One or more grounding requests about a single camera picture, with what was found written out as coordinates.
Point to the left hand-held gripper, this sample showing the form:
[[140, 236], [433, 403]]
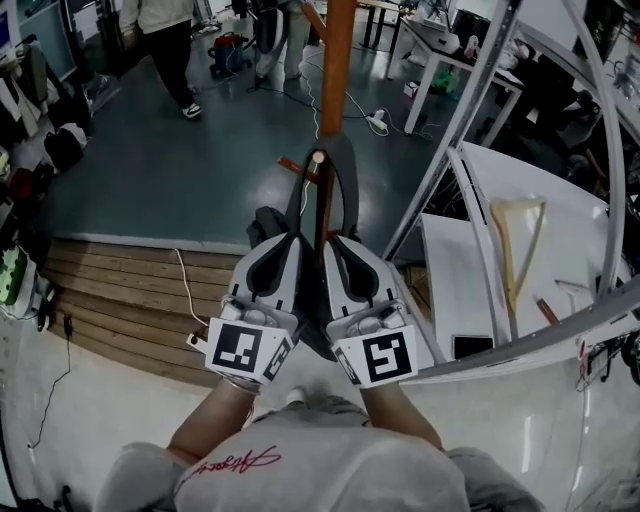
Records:
[[235, 345]]

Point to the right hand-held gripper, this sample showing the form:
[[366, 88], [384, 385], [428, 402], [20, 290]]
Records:
[[390, 350]]

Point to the dark grey fabric bag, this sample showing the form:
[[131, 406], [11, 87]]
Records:
[[350, 175]]

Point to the wooden coat rack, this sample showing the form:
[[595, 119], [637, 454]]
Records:
[[337, 75]]

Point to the person's left forearm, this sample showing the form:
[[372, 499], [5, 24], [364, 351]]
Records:
[[215, 420]]

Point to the person's right forearm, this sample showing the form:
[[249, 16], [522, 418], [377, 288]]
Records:
[[400, 415]]

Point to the clothes rack with garments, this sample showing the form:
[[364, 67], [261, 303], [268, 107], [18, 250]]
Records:
[[35, 85]]

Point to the white metal shelving unit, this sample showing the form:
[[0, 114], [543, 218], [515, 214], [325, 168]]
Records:
[[450, 280]]

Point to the white power strip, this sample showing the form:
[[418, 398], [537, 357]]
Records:
[[196, 341], [378, 121]]

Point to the person's white shoe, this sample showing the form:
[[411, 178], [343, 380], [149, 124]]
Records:
[[296, 395]]

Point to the black smartphone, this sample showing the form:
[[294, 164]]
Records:
[[472, 347]]

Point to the wooden pallet platform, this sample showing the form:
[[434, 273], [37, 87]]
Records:
[[125, 290]]

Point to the person's grey sweatshirt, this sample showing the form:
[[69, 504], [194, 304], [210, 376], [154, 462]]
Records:
[[325, 465]]

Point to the wooden triangle hanger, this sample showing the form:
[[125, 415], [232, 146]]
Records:
[[520, 202]]

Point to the brown wooden stick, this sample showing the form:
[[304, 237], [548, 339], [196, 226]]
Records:
[[547, 311]]

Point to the white framed table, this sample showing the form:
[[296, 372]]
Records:
[[419, 100]]

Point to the small white box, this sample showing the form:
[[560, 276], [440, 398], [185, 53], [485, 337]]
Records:
[[412, 90]]

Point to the green plastic stool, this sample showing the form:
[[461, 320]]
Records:
[[446, 82]]

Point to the red and green vacuum cleaner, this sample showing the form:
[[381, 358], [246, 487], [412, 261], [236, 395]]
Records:
[[230, 52]]

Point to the black and white bag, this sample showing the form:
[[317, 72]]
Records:
[[64, 150]]

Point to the green foam item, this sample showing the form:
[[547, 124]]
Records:
[[17, 280]]

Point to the red bag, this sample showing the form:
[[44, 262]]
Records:
[[25, 184]]

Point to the wooden table with black legs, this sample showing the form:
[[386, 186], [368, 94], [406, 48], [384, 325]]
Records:
[[380, 5]]

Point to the blue wall poster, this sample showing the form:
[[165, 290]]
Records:
[[4, 27]]

